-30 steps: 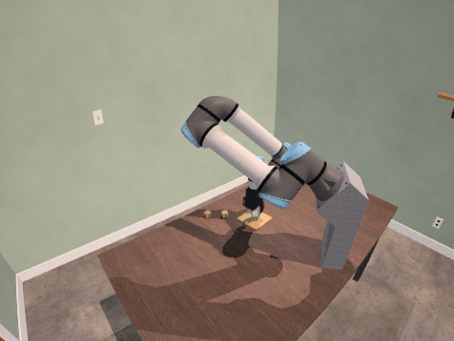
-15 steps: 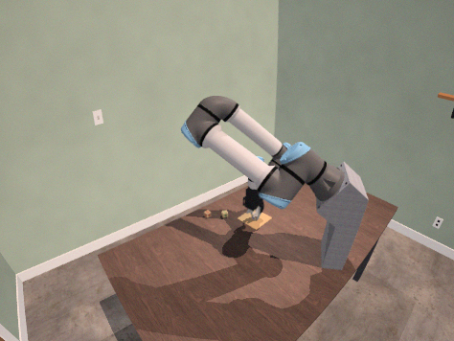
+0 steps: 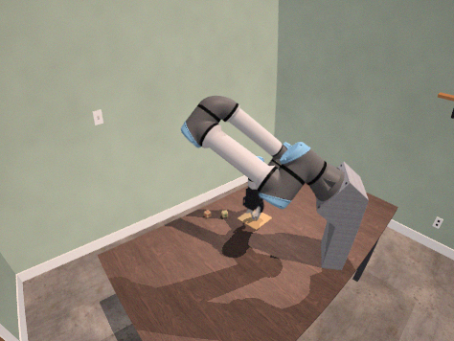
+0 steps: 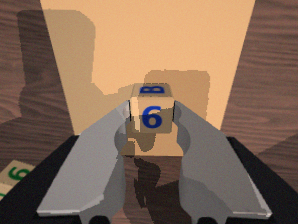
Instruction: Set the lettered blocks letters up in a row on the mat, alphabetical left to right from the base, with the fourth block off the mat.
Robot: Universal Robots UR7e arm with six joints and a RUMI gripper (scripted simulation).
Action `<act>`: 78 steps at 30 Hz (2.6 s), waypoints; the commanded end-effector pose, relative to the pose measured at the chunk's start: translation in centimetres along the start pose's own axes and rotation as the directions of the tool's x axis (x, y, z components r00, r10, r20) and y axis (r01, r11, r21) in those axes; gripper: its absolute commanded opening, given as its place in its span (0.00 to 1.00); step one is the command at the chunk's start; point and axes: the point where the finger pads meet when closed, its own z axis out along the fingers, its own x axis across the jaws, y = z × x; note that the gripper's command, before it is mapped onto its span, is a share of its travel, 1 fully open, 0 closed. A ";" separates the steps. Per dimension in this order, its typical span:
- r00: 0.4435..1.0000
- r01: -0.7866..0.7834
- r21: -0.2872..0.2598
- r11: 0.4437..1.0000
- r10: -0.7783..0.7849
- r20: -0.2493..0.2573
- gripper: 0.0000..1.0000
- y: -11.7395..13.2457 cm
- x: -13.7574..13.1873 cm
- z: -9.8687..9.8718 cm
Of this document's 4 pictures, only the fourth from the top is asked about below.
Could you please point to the peach mat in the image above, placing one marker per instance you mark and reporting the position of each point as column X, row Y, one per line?
column 103, row 47

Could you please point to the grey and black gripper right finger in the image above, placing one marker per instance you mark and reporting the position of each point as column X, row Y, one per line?
column 220, row 178

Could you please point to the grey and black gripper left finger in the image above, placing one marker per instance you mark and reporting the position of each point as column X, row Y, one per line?
column 84, row 177

